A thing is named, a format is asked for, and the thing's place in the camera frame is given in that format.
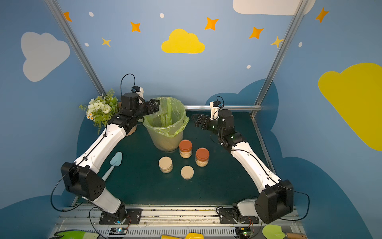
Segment controller board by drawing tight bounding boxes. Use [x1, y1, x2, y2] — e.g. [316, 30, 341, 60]
[109, 228, 127, 236]
[234, 227, 253, 239]

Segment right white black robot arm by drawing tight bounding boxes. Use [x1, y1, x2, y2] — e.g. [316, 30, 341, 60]
[192, 110, 294, 224]

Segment green plastic bin liner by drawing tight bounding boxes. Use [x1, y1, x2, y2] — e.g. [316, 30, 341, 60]
[143, 97, 190, 137]

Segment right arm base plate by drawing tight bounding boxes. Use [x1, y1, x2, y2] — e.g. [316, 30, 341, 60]
[216, 207, 260, 224]

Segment green spatula wooden handle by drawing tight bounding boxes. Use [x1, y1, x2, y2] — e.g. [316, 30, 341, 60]
[262, 225, 307, 239]

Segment light blue spatula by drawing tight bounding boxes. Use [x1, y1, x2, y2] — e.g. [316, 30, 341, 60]
[102, 152, 123, 181]

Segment rear brown-lid oatmeal jar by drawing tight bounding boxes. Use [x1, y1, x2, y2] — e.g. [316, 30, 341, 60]
[179, 139, 193, 158]

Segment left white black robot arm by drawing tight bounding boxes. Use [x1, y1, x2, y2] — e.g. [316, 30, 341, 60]
[61, 93, 160, 217]

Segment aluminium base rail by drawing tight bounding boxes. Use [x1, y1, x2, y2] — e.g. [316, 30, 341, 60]
[49, 205, 306, 239]

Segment left beige-lid oatmeal jar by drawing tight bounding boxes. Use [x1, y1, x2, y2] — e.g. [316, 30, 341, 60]
[158, 156, 173, 173]

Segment left controller board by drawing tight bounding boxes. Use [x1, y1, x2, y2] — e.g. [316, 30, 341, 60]
[109, 228, 127, 236]

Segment right brown-lid oatmeal jar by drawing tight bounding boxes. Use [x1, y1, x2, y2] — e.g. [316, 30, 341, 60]
[196, 147, 210, 167]

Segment green tool front left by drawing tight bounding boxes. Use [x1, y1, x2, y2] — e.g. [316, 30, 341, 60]
[50, 230, 100, 239]

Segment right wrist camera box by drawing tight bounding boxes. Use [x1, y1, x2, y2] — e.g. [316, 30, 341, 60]
[210, 100, 224, 120]

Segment artificial white flower plant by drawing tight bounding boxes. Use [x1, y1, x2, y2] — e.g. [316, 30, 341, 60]
[79, 89, 121, 134]

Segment brown-lid oatmeal jar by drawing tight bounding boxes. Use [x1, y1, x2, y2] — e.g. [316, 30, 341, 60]
[179, 139, 193, 158]
[196, 147, 210, 167]

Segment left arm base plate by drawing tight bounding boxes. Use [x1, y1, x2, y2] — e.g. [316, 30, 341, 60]
[99, 208, 142, 225]

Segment yellow scoop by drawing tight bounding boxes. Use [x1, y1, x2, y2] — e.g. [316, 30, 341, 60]
[160, 232, 205, 239]

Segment beige jar lid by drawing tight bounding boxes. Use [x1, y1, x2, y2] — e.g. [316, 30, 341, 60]
[181, 165, 194, 180]

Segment right controller board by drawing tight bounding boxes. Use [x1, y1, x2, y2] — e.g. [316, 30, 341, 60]
[234, 227, 253, 239]

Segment mesh waste bin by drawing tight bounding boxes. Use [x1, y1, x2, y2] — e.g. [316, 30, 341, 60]
[145, 96, 187, 152]

